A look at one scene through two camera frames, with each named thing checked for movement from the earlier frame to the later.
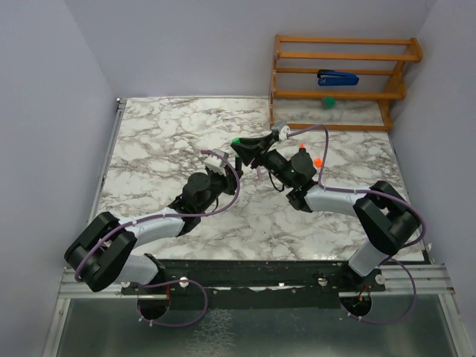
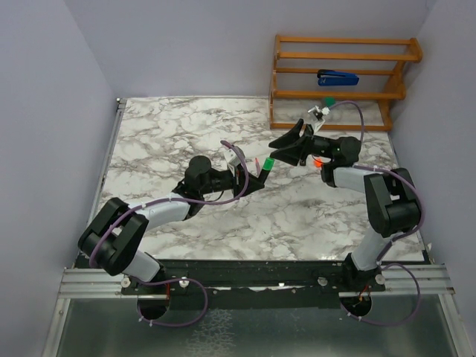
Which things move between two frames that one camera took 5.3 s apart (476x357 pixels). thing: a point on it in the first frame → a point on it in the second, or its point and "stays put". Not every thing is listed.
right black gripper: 248,148 → 291,155
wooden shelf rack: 339,83 stays put
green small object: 329,102 stays put
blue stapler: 334,77 stays put
